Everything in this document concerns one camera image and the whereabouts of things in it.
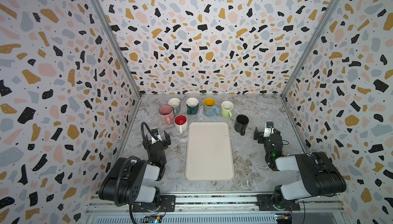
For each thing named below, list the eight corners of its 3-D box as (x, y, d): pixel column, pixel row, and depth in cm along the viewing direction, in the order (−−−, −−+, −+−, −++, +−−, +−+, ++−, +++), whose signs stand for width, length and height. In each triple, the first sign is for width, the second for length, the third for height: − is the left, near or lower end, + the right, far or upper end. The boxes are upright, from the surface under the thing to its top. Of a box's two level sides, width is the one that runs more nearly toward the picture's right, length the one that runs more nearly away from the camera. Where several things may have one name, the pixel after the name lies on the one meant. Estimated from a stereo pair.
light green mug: (221, 121, 107) (222, 113, 100) (220, 109, 115) (221, 100, 107) (232, 121, 108) (234, 113, 100) (231, 109, 115) (232, 100, 107)
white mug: (174, 135, 100) (172, 128, 94) (176, 120, 107) (175, 114, 102) (186, 135, 100) (185, 128, 94) (188, 121, 108) (187, 114, 102)
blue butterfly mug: (203, 117, 110) (203, 107, 102) (203, 107, 117) (203, 97, 108) (217, 117, 110) (219, 108, 102) (217, 107, 117) (218, 97, 108)
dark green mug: (186, 118, 110) (185, 107, 101) (187, 107, 116) (186, 97, 107) (198, 118, 110) (197, 108, 101) (198, 108, 116) (198, 97, 108)
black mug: (235, 137, 100) (238, 128, 92) (233, 124, 107) (236, 114, 99) (247, 137, 100) (250, 128, 92) (244, 124, 107) (247, 114, 99)
